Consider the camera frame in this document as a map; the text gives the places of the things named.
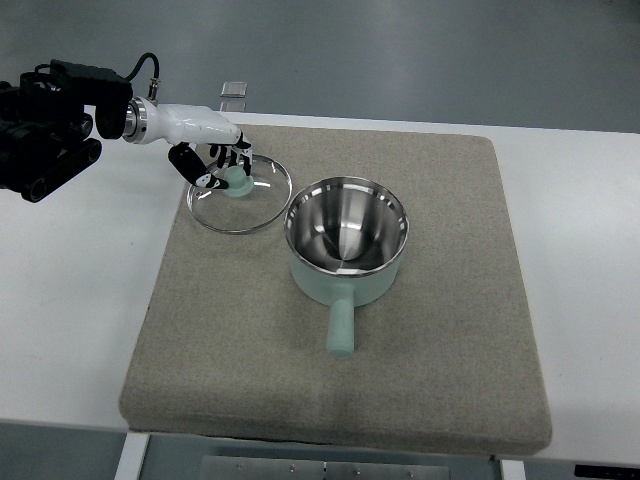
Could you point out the beige fabric mat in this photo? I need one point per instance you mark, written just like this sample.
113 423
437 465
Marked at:
242 339

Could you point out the glass lid with green knob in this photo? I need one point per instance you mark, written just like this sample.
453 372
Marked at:
249 203

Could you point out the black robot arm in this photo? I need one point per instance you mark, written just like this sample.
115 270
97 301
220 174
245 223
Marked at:
53 122

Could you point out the black label strip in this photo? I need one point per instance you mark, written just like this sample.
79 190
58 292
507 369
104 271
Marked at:
606 472

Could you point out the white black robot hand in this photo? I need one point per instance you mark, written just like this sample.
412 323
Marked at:
183 127

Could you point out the grey metal plate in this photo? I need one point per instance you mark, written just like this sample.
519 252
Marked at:
226 467

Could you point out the clear plastic floor piece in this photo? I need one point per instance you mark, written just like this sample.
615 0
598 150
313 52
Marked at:
234 89

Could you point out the mint green pot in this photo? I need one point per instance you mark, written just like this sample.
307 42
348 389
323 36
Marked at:
346 239

